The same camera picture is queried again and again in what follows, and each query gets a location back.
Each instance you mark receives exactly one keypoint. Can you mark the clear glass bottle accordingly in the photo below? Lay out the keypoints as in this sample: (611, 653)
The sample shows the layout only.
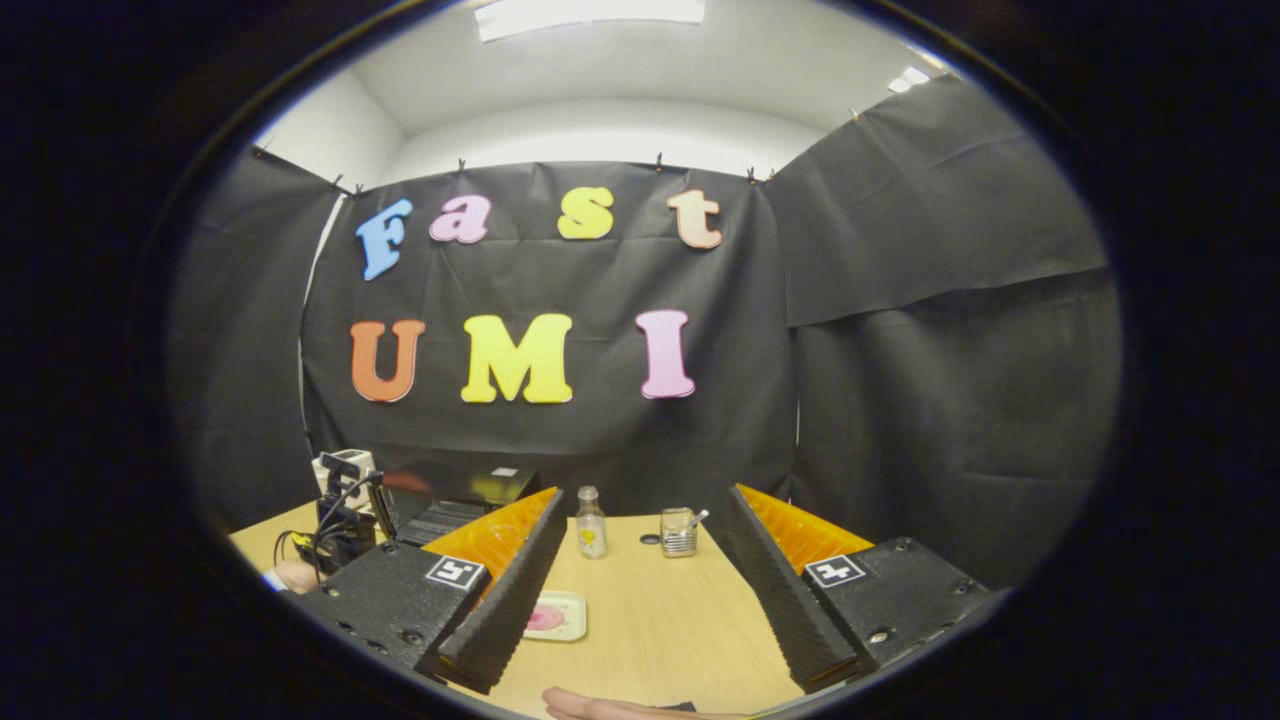
(591, 530)

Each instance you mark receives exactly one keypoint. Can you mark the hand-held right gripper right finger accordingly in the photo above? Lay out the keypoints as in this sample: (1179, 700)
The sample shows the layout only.
(785, 600)

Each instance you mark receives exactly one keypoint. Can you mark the small ceiling light panel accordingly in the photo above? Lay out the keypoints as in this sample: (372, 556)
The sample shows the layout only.
(908, 79)

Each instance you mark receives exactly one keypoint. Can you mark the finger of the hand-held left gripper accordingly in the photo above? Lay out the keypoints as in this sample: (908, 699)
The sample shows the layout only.
(382, 510)

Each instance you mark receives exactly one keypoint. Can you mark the large ceiling light panel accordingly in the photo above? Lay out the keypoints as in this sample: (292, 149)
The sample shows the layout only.
(590, 15)

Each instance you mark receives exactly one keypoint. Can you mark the pink food piece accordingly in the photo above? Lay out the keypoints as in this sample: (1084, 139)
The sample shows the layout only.
(545, 618)

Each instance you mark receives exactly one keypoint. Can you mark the cream square plate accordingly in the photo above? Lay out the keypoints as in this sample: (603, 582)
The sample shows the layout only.
(568, 605)

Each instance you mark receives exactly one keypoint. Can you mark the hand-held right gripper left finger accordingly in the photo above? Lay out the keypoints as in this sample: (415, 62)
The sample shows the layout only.
(505, 600)

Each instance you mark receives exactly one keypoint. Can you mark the white toaster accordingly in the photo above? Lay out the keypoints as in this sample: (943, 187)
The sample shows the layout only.
(332, 466)

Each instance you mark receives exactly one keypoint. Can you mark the black electric oven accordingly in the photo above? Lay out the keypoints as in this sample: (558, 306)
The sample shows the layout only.
(450, 488)

